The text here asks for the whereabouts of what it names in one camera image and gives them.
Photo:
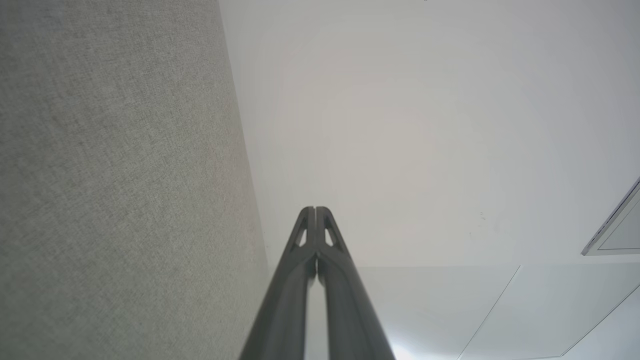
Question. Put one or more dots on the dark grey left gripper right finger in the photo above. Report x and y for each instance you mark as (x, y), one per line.
(350, 310)

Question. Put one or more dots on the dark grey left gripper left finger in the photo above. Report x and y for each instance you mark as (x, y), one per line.
(290, 300)

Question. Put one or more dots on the grey fabric mat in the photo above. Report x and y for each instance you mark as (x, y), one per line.
(110, 175)

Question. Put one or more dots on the grey framed wall panel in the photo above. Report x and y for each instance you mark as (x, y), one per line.
(622, 235)

